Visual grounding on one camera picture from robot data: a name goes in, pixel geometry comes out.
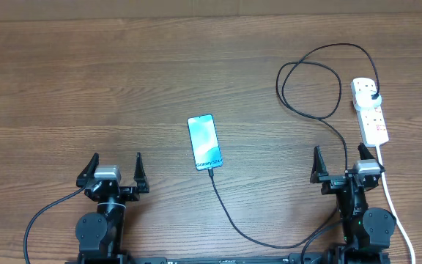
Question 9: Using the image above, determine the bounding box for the black Samsung Galaxy smartphone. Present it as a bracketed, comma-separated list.
[187, 114, 223, 171]

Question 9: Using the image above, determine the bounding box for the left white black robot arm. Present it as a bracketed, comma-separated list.
[75, 153, 149, 263]

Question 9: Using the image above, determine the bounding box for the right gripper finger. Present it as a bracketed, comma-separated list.
[358, 142, 384, 172]
[310, 146, 329, 183]

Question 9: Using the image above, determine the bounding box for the white power strip cord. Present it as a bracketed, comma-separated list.
[374, 144, 417, 264]

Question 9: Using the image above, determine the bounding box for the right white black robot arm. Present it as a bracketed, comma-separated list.
[300, 143, 396, 264]

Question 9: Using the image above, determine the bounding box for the brown cardboard backdrop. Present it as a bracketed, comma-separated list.
[0, 0, 422, 21]

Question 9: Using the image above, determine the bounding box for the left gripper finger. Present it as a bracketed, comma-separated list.
[134, 153, 149, 194]
[75, 153, 99, 187]

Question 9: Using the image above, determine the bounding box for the white charger plug adapter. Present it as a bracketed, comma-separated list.
[353, 91, 382, 111]

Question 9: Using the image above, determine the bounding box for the white power strip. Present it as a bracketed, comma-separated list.
[351, 78, 389, 147]

